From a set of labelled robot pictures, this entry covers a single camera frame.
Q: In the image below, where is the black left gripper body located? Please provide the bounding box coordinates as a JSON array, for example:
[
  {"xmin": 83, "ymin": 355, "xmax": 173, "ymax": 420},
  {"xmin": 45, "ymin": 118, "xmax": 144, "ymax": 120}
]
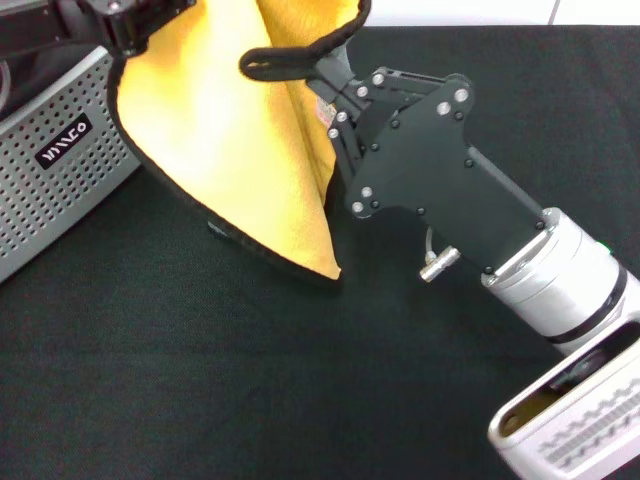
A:
[{"xmin": 0, "ymin": 0, "xmax": 114, "ymax": 59}]

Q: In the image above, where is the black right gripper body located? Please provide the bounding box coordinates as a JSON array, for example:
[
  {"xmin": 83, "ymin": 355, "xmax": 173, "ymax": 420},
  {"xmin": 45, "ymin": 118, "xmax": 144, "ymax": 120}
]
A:
[{"xmin": 343, "ymin": 73, "xmax": 550, "ymax": 280}]

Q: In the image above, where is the yellow grey towel black trim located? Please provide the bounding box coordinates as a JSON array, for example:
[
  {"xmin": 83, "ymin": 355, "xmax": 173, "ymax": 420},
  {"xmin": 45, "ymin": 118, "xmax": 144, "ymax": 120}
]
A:
[{"xmin": 107, "ymin": 0, "xmax": 374, "ymax": 286}]

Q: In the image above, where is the black cloth box lining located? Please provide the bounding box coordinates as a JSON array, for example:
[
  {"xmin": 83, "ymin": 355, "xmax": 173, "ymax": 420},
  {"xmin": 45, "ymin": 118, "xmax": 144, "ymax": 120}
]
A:
[{"xmin": 0, "ymin": 0, "xmax": 101, "ymax": 121}]

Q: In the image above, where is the grey perforated storage box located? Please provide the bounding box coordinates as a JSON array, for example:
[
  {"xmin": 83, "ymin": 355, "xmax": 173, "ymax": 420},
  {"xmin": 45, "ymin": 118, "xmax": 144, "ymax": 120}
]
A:
[{"xmin": 0, "ymin": 45, "xmax": 144, "ymax": 284}]

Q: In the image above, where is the black tablecloth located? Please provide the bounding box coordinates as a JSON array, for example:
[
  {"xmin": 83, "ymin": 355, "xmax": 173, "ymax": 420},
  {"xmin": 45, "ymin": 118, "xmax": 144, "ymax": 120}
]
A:
[{"xmin": 0, "ymin": 25, "xmax": 640, "ymax": 480}]

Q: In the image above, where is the right gripper cable silver plug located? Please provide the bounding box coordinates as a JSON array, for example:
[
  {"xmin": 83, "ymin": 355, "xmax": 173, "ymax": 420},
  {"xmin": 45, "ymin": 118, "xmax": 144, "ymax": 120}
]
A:
[{"xmin": 418, "ymin": 224, "xmax": 461, "ymax": 282}]

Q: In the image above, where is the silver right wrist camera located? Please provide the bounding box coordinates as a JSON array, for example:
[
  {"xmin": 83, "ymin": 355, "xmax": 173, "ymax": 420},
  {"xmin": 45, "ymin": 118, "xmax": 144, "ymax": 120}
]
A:
[{"xmin": 487, "ymin": 337, "xmax": 640, "ymax": 480}]

